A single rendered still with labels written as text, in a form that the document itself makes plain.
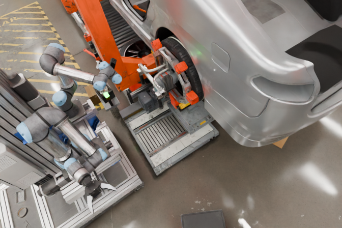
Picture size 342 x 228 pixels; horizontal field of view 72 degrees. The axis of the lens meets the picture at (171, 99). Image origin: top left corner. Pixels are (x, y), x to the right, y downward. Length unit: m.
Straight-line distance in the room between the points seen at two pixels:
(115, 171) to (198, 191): 0.85
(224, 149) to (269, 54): 1.67
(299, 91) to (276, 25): 1.20
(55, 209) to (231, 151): 1.84
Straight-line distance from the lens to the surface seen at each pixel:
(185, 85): 1.94
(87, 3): 2.00
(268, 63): 1.21
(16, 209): 2.90
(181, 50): 1.94
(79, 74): 1.75
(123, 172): 2.50
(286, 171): 2.74
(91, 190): 1.38
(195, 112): 2.67
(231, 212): 2.52
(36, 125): 1.48
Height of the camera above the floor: 2.46
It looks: 53 degrees down
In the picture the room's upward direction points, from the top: 11 degrees counter-clockwise
